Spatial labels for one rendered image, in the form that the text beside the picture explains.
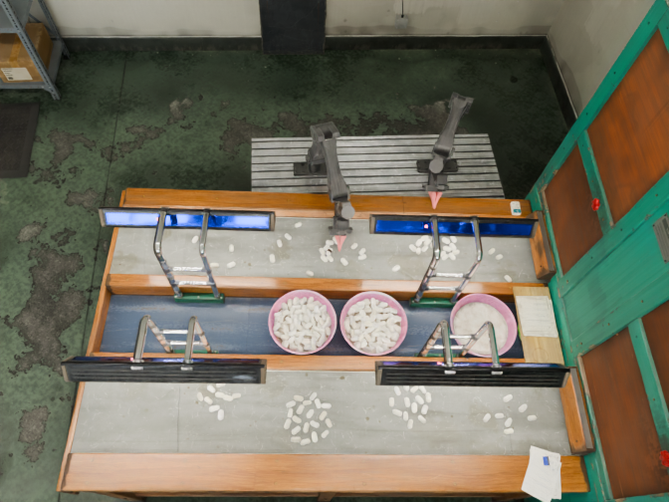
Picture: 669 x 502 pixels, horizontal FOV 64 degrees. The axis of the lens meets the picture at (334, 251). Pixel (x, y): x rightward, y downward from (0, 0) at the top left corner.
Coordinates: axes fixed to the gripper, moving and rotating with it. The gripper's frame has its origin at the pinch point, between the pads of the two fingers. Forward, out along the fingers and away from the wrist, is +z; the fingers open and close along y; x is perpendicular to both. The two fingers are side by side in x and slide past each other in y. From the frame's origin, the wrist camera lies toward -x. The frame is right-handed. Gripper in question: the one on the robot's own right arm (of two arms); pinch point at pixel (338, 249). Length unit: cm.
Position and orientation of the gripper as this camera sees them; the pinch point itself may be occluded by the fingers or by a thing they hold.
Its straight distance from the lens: 227.9
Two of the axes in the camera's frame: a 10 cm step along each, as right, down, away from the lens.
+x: -0.5, -2.4, 9.7
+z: -0.4, 9.7, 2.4
